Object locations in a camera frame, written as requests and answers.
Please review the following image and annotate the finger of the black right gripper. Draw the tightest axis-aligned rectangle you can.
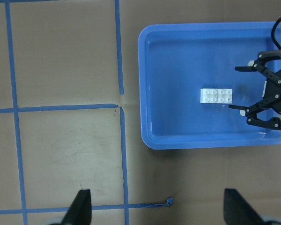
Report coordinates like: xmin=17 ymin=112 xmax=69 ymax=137
xmin=235 ymin=50 xmax=281 ymax=86
xmin=229 ymin=94 xmax=281 ymax=130

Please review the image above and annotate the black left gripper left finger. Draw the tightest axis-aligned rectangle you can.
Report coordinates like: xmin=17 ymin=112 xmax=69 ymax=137
xmin=61 ymin=189 xmax=92 ymax=225

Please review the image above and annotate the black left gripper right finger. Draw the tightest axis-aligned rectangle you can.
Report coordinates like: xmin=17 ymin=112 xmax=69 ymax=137
xmin=223 ymin=188 xmax=264 ymax=225

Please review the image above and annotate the white block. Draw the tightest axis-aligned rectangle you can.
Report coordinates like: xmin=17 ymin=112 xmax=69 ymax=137
xmin=200 ymin=89 xmax=219 ymax=104

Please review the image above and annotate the blue plastic tray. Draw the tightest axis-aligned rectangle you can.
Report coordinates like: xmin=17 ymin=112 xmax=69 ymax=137
xmin=138 ymin=22 xmax=281 ymax=150

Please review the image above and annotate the brown paper table cover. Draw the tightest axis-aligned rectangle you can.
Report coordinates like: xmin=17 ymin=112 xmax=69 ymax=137
xmin=0 ymin=0 xmax=281 ymax=225

